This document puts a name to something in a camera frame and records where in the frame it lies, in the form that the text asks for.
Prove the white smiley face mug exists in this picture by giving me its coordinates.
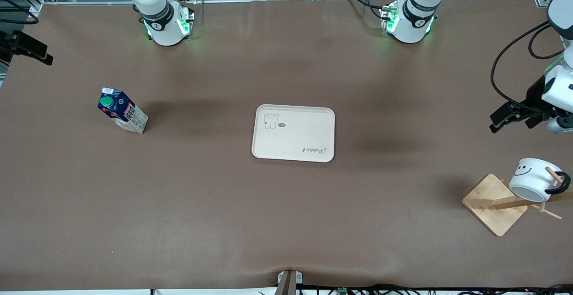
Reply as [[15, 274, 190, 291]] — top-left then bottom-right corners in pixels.
[[509, 158, 572, 203]]

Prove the blue milk carton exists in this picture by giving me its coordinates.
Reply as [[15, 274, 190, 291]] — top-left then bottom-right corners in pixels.
[[98, 87, 149, 134]]

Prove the cream tray with dog print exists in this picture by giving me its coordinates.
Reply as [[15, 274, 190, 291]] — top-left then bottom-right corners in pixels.
[[252, 104, 336, 163]]

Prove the wooden mug stand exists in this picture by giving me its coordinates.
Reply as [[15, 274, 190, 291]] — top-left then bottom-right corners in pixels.
[[462, 167, 573, 237]]

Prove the grey metal table clamp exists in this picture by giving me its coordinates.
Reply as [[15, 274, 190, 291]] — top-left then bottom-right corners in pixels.
[[277, 269, 304, 295]]

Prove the long black left arm cable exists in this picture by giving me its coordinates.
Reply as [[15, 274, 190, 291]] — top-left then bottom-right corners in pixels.
[[491, 21, 552, 107]]

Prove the short looped black arm cable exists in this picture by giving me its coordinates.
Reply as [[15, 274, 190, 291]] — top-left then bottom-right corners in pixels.
[[528, 27, 565, 60]]

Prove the black cable at left arm base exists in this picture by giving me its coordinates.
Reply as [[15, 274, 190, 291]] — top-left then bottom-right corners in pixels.
[[344, 0, 391, 19]]

